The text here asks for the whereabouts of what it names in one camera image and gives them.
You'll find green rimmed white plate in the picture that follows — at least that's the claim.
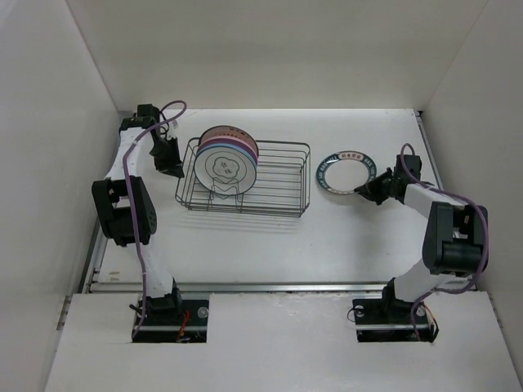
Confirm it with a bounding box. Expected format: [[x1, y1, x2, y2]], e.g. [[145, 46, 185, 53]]
[[315, 150, 377, 196]]

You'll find grey wire dish rack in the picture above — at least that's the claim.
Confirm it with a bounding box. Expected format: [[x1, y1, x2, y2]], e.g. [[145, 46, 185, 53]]
[[175, 137, 311, 217]]

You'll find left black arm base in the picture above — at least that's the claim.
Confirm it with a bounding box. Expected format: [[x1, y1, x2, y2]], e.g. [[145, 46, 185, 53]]
[[129, 299, 209, 344]]

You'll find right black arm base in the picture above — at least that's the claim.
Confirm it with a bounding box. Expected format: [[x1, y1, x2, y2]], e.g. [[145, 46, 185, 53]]
[[347, 298, 440, 343]]

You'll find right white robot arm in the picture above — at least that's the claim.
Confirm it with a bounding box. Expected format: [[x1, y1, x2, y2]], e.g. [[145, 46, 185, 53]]
[[355, 154, 489, 323]]

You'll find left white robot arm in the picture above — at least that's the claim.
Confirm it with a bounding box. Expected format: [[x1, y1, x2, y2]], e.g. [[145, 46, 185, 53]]
[[92, 100, 187, 325]]

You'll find blue plate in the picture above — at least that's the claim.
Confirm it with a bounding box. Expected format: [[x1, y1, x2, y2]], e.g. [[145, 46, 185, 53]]
[[197, 138, 258, 163]]

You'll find white plate with flower outline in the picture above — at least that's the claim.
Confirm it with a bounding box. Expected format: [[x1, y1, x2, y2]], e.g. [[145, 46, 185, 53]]
[[194, 146, 257, 196]]

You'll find purple plate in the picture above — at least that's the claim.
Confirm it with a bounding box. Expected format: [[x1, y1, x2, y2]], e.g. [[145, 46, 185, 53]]
[[199, 133, 259, 158]]

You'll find pink plate with red text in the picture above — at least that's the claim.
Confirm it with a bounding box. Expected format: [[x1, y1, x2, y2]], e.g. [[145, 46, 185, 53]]
[[199, 125, 259, 153]]

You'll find right aluminium rail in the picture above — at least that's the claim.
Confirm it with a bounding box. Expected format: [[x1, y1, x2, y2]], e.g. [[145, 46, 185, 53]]
[[413, 109, 445, 189]]

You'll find front aluminium rail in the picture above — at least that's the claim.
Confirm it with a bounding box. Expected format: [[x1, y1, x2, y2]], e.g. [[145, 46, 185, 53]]
[[83, 282, 385, 293]]

